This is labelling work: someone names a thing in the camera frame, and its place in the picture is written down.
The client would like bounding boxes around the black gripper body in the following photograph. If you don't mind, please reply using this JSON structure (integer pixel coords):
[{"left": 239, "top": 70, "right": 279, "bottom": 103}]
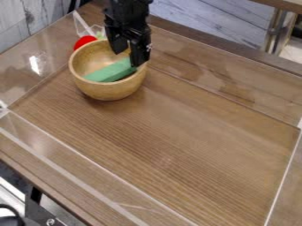
[{"left": 104, "top": 8, "right": 151, "bottom": 42}]

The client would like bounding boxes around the wooden table leg background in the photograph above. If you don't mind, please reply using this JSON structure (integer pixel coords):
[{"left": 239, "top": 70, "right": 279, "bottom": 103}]
[{"left": 263, "top": 9, "right": 296, "bottom": 56}]

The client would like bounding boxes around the black table leg bracket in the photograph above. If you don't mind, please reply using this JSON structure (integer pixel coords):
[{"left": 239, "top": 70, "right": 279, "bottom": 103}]
[{"left": 25, "top": 186, "right": 65, "bottom": 226}]

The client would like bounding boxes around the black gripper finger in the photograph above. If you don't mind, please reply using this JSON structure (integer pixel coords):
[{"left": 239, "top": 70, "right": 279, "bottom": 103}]
[
  {"left": 105, "top": 26, "right": 128, "bottom": 55},
  {"left": 129, "top": 38, "right": 152, "bottom": 67}
]

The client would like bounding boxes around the clear acrylic front barrier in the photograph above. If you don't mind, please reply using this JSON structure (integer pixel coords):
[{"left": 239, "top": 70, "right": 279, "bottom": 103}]
[{"left": 0, "top": 109, "right": 196, "bottom": 226}]

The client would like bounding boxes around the black cable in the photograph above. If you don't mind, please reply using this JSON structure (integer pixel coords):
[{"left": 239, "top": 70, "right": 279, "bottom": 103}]
[{"left": 0, "top": 203, "right": 25, "bottom": 226}]

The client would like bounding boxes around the clear acrylic corner piece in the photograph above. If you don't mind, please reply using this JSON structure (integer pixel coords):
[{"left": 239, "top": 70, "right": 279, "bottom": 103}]
[{"left": 72, "top": 11, "right": 105, "bottom": 39}]

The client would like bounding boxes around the green rectangular block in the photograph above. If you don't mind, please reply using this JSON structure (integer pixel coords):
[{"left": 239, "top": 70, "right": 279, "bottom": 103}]
[{"left": 84, "top": 57, "right": 136, "bottom": 82}]

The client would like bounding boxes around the small green object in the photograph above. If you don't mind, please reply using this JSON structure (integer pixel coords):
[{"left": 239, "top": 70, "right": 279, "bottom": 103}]
[{"left": 96, "top": 33, "right": 105, "bottom": 40}]

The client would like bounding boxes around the light wooden bowl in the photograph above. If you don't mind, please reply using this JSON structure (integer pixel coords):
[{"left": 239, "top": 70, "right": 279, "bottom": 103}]
[{"left": 68, "top": 40, "right": 147, "bottom": 101}]

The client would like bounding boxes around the red ball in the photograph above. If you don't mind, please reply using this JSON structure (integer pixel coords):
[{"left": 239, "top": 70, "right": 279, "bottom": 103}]
[{"left": 73, "top": 35, "right": 96, "bottom": 50}]

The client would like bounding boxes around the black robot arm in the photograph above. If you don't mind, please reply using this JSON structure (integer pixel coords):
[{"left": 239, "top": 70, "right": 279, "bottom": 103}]
[{"left": 104, "top": 0, "right": 153, "bottom": 67}]

